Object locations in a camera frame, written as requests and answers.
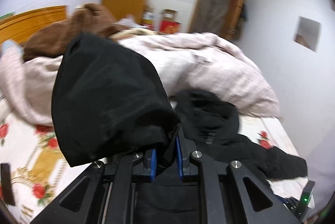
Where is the black puffer jacket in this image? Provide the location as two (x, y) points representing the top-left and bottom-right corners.
(51, 32), (308, 224)

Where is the pink crumpled duvet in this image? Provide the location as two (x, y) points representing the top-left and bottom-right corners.
(1, 33), (281, 126)

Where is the red gift box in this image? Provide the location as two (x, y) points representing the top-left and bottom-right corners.
(159, 20), (181, 34)

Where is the cardboard box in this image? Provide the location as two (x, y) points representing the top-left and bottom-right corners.
(161, 9), (178, 22)

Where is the wooden framed door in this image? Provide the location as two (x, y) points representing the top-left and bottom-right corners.
(188, 0), (245, 41)

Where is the black phone on bed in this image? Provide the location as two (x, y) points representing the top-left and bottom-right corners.
(1, 163), (15, 206)

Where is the brown fleece blanket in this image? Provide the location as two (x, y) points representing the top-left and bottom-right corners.
(23, 3), (128, 62)

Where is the orange wooden headboard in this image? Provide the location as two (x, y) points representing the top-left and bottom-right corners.
(0, 5), (67, 45)

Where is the grey wall hatch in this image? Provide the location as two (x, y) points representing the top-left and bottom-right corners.
(294, 16), (321, 52)

